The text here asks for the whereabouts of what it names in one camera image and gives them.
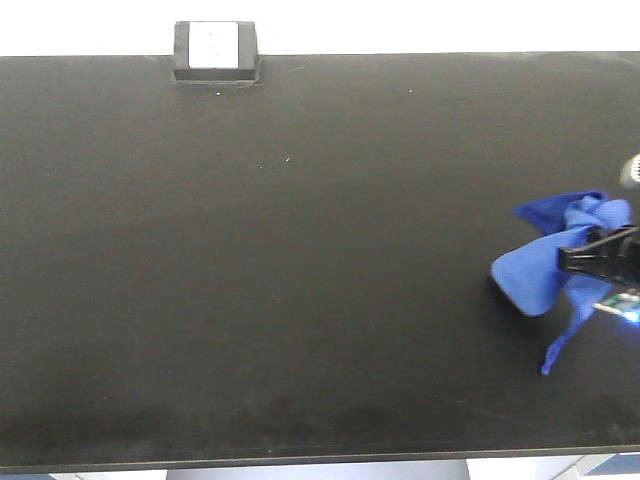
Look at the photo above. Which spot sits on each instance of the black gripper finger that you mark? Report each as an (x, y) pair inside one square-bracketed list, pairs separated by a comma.
[(610, 255)]

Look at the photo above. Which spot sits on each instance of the black white outlet box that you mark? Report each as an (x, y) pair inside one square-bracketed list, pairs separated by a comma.
[(215, 52)]

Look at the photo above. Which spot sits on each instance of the green circuit board with LED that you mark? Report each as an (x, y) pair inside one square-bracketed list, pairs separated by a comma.
[(624, 305)]

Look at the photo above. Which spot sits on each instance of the blue microfiber cloth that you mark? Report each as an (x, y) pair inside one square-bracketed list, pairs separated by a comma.
[(529, 277)]

